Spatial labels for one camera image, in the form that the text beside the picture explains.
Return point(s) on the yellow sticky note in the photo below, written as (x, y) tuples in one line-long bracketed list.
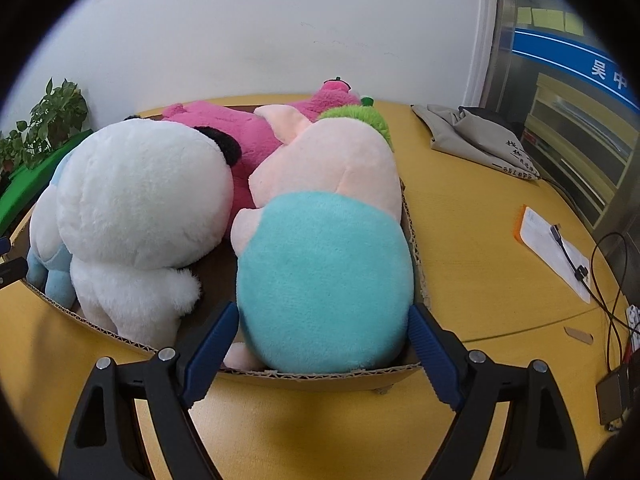
[(525, 16), (548, 19), (573, 23)]

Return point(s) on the white paper envelope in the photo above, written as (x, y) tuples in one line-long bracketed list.
[(545, 245)]

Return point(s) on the grey cloth bag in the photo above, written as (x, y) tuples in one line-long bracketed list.
[(470, 135)]

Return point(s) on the person's dark clothing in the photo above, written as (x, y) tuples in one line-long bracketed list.
[(620, 455)]

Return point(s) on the cardboard box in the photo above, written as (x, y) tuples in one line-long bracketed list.
[(310, 381)]

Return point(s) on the blue door sign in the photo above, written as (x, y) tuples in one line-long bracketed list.
[(575, 55)]

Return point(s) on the black power adapter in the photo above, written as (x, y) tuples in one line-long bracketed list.
[(612, 397)]

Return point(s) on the pink plush bear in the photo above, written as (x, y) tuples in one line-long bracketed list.
[(240, 130)]

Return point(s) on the small green potted plant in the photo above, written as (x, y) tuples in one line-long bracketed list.
[(7, 152)]

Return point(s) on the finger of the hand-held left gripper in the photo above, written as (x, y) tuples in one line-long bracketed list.
[(12, 270)]

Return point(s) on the light blue plush toy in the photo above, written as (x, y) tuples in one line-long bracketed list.
[(50, 270)]

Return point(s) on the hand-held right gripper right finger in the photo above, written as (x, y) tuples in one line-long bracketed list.
[(435, 355)]

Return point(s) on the white power strip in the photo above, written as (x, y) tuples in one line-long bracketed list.
[(634, 325)]

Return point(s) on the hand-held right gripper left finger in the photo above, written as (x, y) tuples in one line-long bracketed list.
[(207, 355)]

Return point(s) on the white plush panda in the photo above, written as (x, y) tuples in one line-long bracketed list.
[(140, 195)]

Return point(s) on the pink pig plush teal shirt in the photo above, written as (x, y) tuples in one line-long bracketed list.
[(325, 270)]

